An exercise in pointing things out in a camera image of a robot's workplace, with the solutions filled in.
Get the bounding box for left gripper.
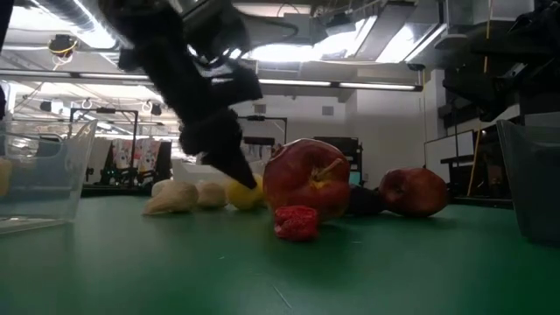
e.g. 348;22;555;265
172;56;264;191

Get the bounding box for purple eggplants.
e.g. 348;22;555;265
347;184;389;216

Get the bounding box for small red pepper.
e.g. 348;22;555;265
273;205;319;242

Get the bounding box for patterned cloth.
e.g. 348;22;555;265
111;138;161;174

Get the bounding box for whiteboard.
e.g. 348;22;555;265
423;129;477;193

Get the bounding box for dark red apple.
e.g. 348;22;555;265
378;167;450;219

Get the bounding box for yellow lemon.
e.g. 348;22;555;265
226;173;266;212

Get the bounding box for white plastic bin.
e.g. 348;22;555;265
171;157;268;185

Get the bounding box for black yellow ceiling device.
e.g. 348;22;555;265
46;33;80;60

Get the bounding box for silver ventilation duct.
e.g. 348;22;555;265
34;0;132;49

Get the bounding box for clear plastic bin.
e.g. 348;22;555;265
0;117;99;235

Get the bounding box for black cabinet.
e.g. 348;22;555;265
312;136;364;187

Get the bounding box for green table mat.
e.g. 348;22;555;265
0;194;560;315

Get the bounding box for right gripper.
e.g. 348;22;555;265
442;19;560;123

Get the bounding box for black gantry frame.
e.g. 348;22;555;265
238;115;289;145
68;107;140;187

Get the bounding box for black aluminium table frame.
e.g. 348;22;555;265
80;185;513;209

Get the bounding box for pale round garlic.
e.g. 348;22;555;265
195;180;229;209

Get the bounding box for long ceiling light fixture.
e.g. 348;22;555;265
0;69;424;93

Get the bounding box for smoky grey plastic bin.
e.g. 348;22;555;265
495;118;560;245

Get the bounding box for large red yellow apple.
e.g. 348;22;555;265
262;137;352;223

